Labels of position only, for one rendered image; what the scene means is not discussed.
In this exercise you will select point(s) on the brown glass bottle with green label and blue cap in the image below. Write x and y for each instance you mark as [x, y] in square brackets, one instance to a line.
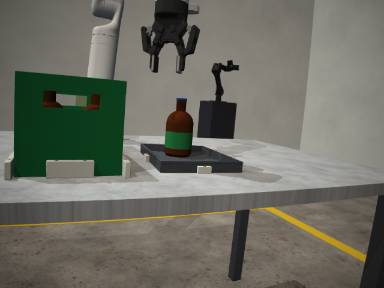
[179, 131]

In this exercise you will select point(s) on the green crate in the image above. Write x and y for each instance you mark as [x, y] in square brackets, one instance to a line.
[68, 133]

